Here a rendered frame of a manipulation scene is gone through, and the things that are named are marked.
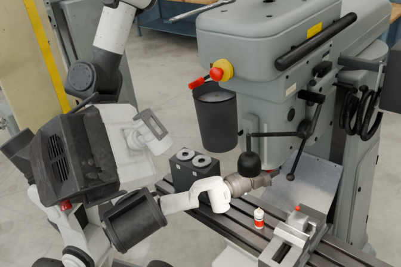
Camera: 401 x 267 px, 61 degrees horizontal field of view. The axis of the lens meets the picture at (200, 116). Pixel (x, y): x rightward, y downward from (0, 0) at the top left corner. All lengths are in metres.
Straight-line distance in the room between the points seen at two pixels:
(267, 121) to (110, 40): 0.54
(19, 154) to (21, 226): 2.19
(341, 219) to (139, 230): 1.19
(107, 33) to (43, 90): 1.59
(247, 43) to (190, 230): 2.14
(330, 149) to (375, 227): 1.41
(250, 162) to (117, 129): 0.39
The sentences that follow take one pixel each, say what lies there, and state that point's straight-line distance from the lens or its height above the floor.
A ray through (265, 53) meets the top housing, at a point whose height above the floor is 1.82.
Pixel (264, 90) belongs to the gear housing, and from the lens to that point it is 1.01.
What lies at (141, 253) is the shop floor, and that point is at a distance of 2.77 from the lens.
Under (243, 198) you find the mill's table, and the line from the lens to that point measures 1.69.
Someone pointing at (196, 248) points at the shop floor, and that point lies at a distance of 2.72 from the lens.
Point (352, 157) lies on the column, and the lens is 1.66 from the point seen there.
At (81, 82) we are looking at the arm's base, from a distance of 1.01.
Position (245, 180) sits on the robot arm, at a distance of 1.26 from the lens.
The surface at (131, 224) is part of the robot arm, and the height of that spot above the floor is 1.44.
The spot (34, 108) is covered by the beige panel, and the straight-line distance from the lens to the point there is 2.58.
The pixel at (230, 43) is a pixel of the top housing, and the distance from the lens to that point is 0.90.
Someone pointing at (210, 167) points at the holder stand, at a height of 1.12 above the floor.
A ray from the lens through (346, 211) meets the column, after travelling 1.88.
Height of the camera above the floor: 2.13
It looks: 31 degrees down
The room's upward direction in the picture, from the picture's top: 7 degrees counter-clockwise
